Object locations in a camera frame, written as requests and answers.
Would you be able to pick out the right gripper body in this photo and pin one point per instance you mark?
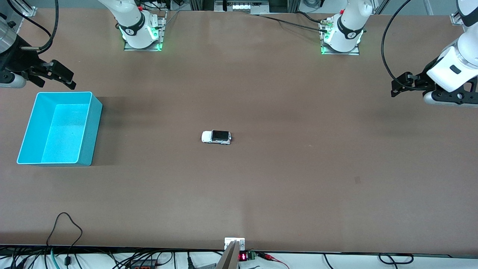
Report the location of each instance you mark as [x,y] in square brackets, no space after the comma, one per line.
[15,62]

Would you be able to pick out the white jeep toy black roof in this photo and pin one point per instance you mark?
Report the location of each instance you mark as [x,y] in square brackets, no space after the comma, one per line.
[207,137]

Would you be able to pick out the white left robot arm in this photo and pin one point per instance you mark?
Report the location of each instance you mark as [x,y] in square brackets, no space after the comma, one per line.
[347,33]

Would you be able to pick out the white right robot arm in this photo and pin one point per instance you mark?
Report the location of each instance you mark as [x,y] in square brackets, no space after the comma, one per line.
[132,22]

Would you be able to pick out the turquoise plastic bin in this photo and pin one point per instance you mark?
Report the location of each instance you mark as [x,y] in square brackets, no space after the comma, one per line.
[63,130]

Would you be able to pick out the white power strip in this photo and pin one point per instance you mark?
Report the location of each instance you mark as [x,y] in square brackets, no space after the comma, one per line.
[242,6]

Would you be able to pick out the black box red switches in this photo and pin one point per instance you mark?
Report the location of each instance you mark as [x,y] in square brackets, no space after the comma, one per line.
[143,266]

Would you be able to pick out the red clip leads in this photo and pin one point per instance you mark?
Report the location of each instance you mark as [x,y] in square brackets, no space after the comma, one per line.
[268,256]

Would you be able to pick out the green terminal block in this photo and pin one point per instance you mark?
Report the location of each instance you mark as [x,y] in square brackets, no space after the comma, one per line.
[251,255]

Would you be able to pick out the red LED display module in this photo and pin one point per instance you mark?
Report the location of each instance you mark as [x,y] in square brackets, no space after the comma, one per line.
[243,257]

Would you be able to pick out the aluminium frame profile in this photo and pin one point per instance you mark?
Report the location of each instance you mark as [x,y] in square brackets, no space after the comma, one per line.
[28,9]
[455,18]

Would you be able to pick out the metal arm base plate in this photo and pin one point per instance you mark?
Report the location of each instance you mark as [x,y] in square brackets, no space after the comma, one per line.
[354,52]
[161,37]

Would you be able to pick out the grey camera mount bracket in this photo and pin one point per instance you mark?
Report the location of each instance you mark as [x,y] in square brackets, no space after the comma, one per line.
[229,257]

